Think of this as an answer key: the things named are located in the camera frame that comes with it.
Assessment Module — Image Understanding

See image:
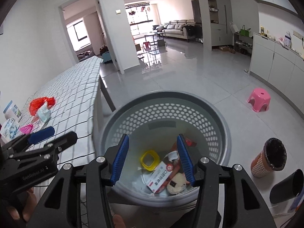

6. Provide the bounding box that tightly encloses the grey perforated laundry basket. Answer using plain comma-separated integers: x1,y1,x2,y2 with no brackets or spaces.
93,91,231,208

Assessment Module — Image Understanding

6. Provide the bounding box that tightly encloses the red toothpaste box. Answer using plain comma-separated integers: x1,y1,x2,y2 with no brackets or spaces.
146,137,198,194

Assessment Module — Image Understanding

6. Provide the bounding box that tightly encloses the checkered small trash bin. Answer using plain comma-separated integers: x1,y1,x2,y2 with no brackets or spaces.
250,137,287,178

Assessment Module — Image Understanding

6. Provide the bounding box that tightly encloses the beige round plush pouch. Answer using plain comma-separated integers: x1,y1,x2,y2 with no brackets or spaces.
166,172,187,195

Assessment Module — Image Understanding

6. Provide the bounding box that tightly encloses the beige sofa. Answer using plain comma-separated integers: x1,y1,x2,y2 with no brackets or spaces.
151,19,200,41

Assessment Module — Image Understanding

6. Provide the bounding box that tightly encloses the red plastic bag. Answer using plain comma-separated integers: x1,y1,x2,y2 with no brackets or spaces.
29,97,56,116

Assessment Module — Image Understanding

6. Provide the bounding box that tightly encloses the blue white tissue pack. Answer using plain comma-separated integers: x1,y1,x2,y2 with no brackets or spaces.
1,117,20,144

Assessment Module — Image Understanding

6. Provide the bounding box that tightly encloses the light blue wipes packet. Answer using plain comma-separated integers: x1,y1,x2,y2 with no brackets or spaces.
37,101,51,123

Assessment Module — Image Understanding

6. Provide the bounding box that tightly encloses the white low cabinet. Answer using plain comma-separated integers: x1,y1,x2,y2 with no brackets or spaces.
249,33,304,116

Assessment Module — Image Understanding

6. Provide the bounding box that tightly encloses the white jar blue lid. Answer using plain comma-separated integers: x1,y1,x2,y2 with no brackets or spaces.
3,100,22,122

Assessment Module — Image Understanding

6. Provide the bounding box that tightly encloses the red small stool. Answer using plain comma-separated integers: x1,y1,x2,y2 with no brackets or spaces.
143,41,151,51

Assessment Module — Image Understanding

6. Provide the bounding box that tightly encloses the checkered white tablecloth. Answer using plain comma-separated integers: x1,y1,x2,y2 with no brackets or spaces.
14,55,104,195

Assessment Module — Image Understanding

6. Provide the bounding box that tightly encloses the yellow plastic ring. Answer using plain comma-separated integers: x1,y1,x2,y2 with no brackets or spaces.
139,149,161,172

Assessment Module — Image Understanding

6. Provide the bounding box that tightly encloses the pink triangular wrapper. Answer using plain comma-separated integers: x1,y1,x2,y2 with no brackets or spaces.
19,124,33,134

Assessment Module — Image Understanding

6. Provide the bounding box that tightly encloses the white robot figure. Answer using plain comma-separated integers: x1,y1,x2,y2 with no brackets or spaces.
283,31,292,48

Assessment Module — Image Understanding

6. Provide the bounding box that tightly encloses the green tote bag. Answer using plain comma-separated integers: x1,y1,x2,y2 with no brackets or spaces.
240,24,251,37

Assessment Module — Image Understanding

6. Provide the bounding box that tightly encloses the glass coffee table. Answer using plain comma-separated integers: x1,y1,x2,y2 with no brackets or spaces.
144,32,165,43

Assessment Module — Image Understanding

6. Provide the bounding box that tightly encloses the black cylinder object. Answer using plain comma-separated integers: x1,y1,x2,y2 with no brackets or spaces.
269,169,303,204

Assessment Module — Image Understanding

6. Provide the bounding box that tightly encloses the pink plastic stool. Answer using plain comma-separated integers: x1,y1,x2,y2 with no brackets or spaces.
247,88,271,112

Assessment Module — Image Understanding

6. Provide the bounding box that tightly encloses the person's left hand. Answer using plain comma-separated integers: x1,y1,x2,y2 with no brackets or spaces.
6,187,37,222

